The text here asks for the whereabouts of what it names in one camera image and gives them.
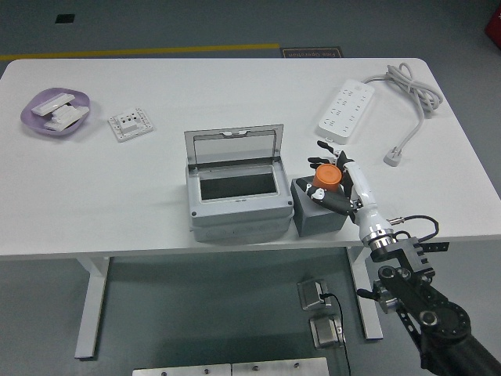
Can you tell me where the grey power cord with plug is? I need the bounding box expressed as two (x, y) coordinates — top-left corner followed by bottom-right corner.
(362, 63), (445, 167)

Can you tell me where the red object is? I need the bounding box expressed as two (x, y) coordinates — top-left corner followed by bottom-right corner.
(484, 7), (501, 40)

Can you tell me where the yellow floor tape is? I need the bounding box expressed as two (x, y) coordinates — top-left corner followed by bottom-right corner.
(0, 42), (281, 62)

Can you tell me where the brown floor sign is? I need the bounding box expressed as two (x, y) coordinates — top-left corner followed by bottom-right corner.
(279, 46), (344, 60)

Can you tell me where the black pedal cable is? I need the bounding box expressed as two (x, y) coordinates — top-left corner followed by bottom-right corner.
(319, 291), (352, 376)

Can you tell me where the white power strip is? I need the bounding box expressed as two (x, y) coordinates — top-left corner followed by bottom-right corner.
(316, 78), (376, 145)

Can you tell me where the long white plastic bar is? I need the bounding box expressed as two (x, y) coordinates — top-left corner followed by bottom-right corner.
(31, 92), (76, 116)

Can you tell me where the white table leg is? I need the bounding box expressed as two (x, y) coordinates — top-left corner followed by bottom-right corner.
(346, 247), (384, 341)
(74, 256), (110, 360)

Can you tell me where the grey cube with round hole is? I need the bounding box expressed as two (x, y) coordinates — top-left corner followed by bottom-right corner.
(290, 176), (348, 238)

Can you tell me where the grey junction box clear lid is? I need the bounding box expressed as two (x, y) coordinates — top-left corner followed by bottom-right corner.
(183, 124), (295, 244)

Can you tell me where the small white plastic part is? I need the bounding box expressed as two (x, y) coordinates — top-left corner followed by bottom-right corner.
(42, 117), (74, 132)

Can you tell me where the purple tray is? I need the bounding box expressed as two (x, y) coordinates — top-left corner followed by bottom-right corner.
(20, 87), (92, 138)

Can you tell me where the white wall socket plate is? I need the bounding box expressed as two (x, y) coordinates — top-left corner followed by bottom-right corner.
(107, 107), (157, 144)

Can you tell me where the silver metal plate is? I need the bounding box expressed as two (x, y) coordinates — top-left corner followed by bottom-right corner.
(132, 363), (232, 376)
(231, 356), (330, 376)

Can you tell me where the orange cylinder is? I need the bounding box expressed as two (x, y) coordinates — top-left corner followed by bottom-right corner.
(312, 164), (344, 193)

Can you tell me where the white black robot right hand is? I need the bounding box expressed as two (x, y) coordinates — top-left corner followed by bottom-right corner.
(296, 139), (392, 242)

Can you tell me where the black table control panel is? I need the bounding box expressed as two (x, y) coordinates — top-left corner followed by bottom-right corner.
(418, 241), (450, 254)

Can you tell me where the grey foot pedal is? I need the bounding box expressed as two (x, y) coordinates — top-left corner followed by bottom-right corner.
(308, 313), (348, 349)
(296, 277), (332, 312)

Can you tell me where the white plastic switch part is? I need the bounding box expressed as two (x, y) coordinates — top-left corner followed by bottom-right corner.
(49, 103), (89, 122)

